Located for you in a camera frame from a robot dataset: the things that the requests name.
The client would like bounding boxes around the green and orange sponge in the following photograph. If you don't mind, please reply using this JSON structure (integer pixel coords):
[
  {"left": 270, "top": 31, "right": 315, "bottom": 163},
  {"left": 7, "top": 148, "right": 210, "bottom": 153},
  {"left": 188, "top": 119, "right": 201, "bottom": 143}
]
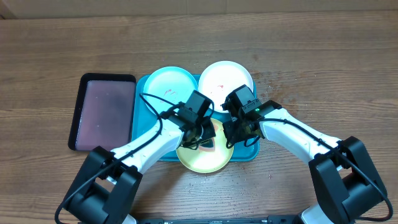
[{"left": 198, "top": 122, "right": 216, "bottom": 152}]

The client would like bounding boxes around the lime green plate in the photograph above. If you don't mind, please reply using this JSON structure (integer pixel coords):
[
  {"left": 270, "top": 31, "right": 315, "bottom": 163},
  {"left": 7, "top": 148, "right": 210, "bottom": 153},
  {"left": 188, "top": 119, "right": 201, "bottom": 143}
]
[{"left": 176, "top": 118, "right": 234, "bottom": 174}]

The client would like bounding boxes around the light blue plate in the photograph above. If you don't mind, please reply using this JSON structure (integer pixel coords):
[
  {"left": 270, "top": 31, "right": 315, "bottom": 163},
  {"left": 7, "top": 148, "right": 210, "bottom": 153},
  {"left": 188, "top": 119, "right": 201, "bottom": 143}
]
[{"left": 143, "top": 67, "right": 198, "bottom": 105}]

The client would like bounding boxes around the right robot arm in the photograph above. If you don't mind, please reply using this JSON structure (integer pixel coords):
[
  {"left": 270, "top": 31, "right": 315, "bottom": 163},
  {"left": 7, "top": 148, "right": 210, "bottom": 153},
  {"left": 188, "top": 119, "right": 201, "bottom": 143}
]
[{"left": 222, "top": 98, "right": 394, "bottom": 223}]

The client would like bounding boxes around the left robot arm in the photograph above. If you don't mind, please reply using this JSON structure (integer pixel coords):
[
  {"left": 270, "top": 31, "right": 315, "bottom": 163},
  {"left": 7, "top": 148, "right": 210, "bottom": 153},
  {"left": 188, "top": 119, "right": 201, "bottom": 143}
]
[{"left": 55, "top": 119, "right": 184, "bottom": 224}]

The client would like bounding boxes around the teal plastic serving tray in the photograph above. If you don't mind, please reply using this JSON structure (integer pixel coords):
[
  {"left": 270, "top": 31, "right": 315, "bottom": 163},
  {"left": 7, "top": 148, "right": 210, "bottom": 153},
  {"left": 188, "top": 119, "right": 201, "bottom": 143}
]
[{"left": 131, "top": 75, "right": 260, "bottom": 162}]

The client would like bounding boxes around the black tray with soapy water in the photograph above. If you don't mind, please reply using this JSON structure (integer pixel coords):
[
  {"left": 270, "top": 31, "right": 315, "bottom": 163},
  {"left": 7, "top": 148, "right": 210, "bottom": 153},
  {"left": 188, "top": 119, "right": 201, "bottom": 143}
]
[{"left": 68, "top": 73, "right": 136, "bottom": 151}]

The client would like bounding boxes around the white plate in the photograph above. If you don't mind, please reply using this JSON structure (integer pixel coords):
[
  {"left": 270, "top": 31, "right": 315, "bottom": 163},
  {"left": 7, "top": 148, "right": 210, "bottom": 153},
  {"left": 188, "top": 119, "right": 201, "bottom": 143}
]
[{"left": 198, "top": 61, "right": 254, "bottom": 113}]

